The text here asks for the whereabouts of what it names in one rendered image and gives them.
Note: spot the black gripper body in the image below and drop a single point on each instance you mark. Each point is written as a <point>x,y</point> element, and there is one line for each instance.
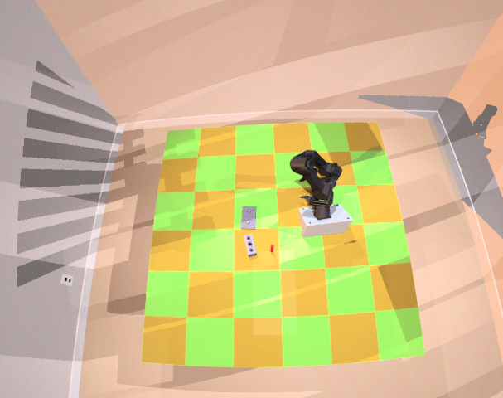
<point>310,197</point>

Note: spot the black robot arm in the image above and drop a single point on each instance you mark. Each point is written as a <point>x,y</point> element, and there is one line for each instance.
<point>303,164</point>

